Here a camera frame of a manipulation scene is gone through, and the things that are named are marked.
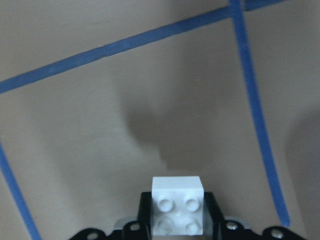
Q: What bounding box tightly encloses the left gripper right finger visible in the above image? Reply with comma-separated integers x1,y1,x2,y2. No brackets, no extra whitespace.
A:
203,192,225,240

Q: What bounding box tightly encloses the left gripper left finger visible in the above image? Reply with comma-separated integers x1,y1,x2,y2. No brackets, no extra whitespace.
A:
137,191,153,240

